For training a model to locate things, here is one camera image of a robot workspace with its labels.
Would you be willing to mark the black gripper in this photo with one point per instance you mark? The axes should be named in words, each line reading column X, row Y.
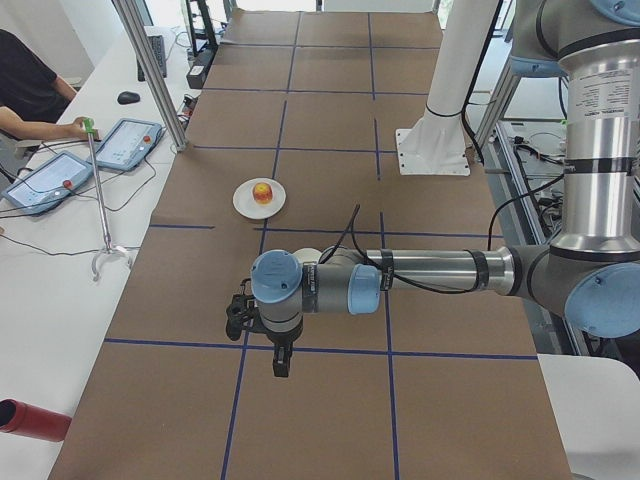
column 281, row 340

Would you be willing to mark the red yellow apple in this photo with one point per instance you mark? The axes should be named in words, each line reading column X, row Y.
column 262, row 193

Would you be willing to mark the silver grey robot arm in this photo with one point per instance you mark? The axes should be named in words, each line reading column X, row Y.
column 588, row 274

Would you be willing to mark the white bowl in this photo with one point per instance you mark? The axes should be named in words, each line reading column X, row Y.
column 307, row 255

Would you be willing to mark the white round plate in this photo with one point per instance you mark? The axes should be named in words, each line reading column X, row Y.
column 244, row 203

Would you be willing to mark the brown paper table cover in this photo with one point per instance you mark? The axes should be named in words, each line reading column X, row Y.
column 428, row 387

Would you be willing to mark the white side table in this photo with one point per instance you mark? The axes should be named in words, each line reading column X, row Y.
column 53, row 315

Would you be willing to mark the far blue teach pendant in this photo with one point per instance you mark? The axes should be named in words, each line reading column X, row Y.
column 127, row 144

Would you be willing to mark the blue teach pendant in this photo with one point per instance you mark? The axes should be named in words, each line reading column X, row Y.
column 48, row 185
column 127, row 144

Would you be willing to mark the red cylinder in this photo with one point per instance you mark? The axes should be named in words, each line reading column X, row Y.
column 31, row 421

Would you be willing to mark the near blue teach pendant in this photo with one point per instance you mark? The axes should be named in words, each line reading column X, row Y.
column 48, row 185

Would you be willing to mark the reacher grabber stick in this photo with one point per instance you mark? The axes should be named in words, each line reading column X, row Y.
column 109, row 247

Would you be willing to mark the black computer mouse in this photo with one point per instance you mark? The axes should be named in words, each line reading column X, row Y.
column 128, row 97

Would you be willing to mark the black keyboard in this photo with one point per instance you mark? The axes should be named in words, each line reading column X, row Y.
column 158, row 49

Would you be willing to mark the person in black shirt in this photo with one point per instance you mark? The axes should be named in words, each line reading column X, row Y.
column 33, row 96

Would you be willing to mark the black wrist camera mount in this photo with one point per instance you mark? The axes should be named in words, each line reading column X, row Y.
column 243, row 314

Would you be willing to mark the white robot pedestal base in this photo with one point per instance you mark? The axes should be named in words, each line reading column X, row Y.
column 435, row 145

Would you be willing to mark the aluminium frame post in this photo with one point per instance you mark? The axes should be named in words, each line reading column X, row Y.
column 132, row 22

